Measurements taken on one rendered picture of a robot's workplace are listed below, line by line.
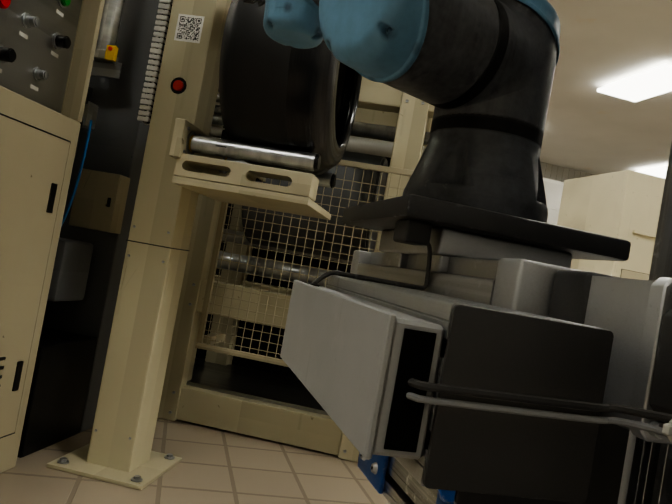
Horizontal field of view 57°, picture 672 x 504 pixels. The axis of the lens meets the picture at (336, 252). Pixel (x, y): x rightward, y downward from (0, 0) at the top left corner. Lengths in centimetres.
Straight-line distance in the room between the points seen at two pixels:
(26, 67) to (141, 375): 82
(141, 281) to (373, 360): 149
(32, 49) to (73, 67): 16
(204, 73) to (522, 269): 146
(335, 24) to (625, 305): 35
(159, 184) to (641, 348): 152
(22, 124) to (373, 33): 114
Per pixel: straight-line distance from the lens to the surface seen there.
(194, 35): 184
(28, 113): 160
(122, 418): 182
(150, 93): 190
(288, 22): 76
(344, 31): 58
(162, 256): 174
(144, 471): 186
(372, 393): 30
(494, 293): 46
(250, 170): 158
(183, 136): 165
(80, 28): 183
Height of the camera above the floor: 65
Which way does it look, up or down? 1 degrees up
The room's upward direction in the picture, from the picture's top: 10 degrees clockwise
